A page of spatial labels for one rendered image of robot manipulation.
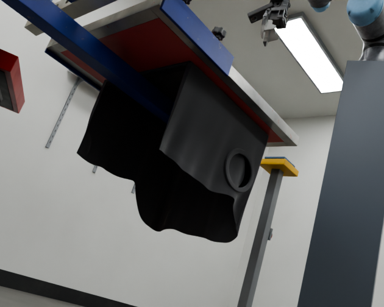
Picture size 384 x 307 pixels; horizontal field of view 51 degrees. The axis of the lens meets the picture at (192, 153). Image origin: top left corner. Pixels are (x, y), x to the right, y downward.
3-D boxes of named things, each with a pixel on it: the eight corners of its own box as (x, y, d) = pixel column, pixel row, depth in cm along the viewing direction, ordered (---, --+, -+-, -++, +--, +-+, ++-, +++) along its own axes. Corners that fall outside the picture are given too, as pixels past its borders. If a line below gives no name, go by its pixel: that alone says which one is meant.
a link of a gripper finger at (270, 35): (275, 45, 166) (280, 25, 167) (261, 45, 168) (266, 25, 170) (277, 49, 168) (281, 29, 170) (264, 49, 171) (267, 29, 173)
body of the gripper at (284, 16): (281, 17, 163) (288, -6, 167) (261, 18, 167) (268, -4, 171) (285, 30, 169) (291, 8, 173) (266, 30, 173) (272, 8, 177)
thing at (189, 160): (224, 223, 144) (249, 134, 156) (244, 226, 138) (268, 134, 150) (133, 170, 114) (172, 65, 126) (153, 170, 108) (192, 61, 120)
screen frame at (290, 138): (186, 148, 193) (188, 142, 194) (297, 146, 153) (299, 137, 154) (46, 47, 141) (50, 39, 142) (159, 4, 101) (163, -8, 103)
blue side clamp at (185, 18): (215, 78, 124) (221, 59, 126) (228, 76, 120) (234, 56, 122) (148, 13, 104) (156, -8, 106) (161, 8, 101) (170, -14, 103)
